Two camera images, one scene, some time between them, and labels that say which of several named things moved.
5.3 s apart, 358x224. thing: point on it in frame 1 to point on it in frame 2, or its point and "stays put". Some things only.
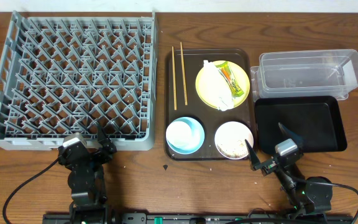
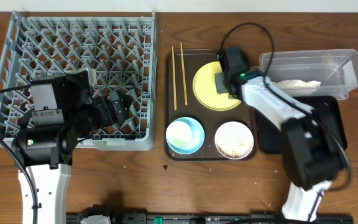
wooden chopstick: x=174 y=78 stays put
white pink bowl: x=230 y=140 stays put
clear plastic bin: x=327 y=72 stays put
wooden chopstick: x=183 y=74 stays put
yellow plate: x=241 y=76 stays put
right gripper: x=269 y=167 to x=219 y=77
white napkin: x=216 y=88 to x=296 y=84
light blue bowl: x=184 y=135 stays put
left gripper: x=96 y=154 to x=117 y=106
